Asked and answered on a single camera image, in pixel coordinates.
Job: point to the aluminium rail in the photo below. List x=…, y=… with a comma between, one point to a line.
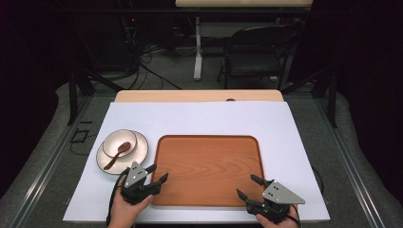
x=47, y=164
x=348, y=164

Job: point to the person's left hand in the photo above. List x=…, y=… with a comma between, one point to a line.
x=126, y=210

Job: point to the black metal stand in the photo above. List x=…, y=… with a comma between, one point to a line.
x=332, y=101
x=73, y=95

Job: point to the white board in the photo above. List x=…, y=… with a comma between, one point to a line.
x=206, y=118

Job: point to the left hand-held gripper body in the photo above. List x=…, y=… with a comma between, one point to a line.
x=135, y=178

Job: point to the brown wooden spoon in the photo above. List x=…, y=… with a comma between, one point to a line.
x=122, y=149

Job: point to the white plate with dark rim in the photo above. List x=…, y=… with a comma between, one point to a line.
x=139, y=148

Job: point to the light wooden table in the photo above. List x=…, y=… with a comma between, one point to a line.
x=196, y=95

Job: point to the person's right hand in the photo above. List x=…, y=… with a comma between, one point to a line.
x=278, y=224

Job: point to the brown wooden tray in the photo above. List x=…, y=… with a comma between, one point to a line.
x=207, y=171

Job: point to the white bowl with dark rim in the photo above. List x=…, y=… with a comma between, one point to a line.
x=115, y=142

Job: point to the white desk leg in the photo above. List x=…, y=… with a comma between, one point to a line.
x=198, y=57

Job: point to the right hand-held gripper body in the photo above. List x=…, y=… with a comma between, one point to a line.
x=278, y=194

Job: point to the black folding chair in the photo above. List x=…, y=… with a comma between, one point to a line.
x=253, y=63

